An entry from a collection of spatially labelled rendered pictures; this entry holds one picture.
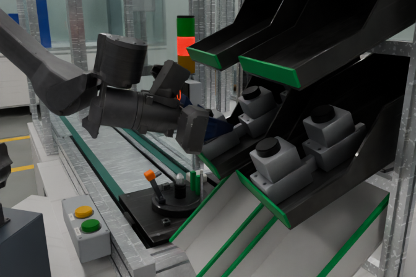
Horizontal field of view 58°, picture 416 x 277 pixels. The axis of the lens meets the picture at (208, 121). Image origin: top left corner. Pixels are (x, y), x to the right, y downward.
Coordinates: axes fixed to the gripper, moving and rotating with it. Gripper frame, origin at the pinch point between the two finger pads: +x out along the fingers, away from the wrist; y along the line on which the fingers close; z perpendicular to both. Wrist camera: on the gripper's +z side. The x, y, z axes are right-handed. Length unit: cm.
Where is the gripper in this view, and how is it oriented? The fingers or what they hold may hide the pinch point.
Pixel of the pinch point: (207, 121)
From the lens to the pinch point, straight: 60.3
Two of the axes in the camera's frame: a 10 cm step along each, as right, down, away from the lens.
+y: -3.4, -2.6, 9.0
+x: 9.1, 1.4, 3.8
